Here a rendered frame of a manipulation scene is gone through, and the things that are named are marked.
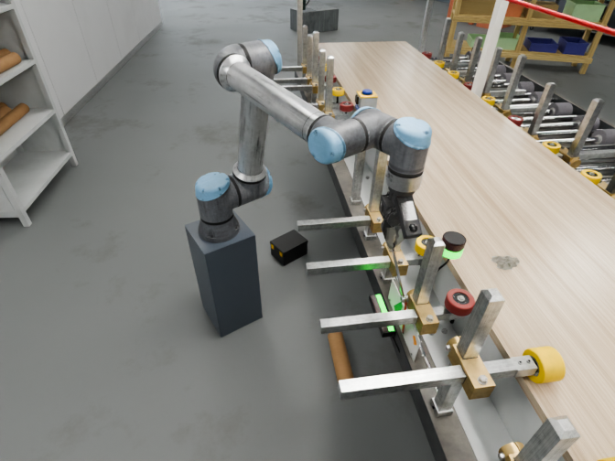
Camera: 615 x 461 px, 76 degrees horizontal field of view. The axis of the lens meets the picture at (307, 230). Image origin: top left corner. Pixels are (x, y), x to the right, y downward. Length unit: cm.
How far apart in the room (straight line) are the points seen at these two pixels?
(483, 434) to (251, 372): 114
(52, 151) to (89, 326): 201
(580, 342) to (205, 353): 162
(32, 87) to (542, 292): 364
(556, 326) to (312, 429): 111
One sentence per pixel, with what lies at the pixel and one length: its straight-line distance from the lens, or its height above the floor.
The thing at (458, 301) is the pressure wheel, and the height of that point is 90.
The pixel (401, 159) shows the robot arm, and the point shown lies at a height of 131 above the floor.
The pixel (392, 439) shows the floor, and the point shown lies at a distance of 196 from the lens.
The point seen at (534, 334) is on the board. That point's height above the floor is 90.
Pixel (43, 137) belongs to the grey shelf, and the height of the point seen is 26.
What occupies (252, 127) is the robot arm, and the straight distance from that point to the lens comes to 158.
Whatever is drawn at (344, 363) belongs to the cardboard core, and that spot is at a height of 8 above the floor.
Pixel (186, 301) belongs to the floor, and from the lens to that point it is 243.
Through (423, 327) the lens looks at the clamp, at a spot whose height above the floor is 85.
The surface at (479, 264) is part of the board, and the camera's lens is 138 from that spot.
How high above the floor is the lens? 177
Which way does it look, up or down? 39 degrees down
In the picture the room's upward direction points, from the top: 1 degrees clockwise
